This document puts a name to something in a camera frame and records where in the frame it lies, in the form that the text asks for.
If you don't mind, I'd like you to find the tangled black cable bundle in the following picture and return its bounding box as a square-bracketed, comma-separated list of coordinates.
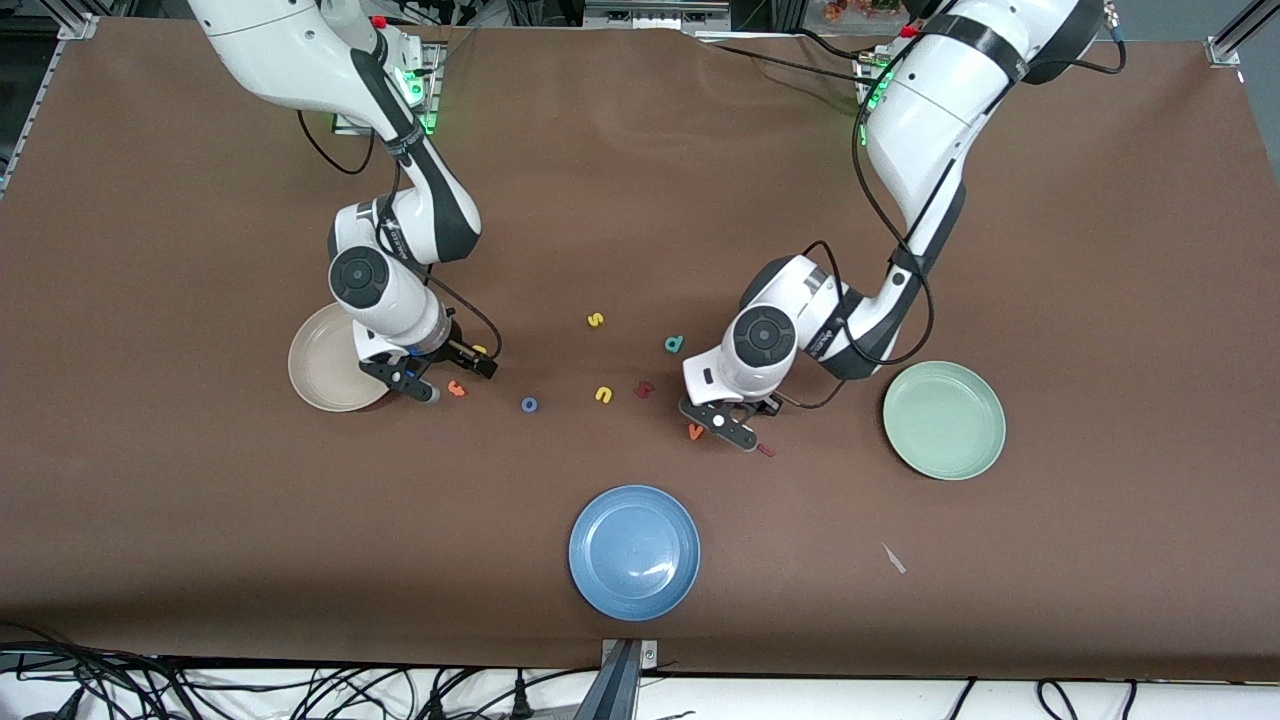
[0, 622, 601, 720]

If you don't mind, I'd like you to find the beige brown plate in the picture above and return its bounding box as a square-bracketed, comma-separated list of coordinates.
[288, 303, 393, 413]

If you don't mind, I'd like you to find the black table cable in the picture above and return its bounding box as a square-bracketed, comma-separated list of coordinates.
[700, 38, 879, 89]
[780, 26, 866, 63]

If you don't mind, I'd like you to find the brown table cover sheet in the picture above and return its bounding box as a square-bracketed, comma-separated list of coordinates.
[0, 18, 1280, 683]

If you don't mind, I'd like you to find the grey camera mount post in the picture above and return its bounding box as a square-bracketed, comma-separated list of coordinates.
[575, 638, 661, 720]

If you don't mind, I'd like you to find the blue plate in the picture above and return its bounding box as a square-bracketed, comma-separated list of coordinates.
[568, 485, 702, 622]

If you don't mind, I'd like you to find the aluminium corner profile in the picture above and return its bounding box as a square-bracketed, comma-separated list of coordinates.
[1207, 0, 1251, 69]
[0, 12, 101, 196]

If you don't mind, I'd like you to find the looped black cable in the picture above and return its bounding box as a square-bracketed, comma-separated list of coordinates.
[1035, 678, 1139, 720]

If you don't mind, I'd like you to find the light green plate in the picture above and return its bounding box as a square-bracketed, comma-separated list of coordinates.
[882, 361, 1007, 482]

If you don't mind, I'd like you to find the orange flower bunch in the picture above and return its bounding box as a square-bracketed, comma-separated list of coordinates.
[825, 0, 911, 23]

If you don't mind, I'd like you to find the silver aluminium frame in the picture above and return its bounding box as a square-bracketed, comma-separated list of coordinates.
[583, 0, 733, 33]

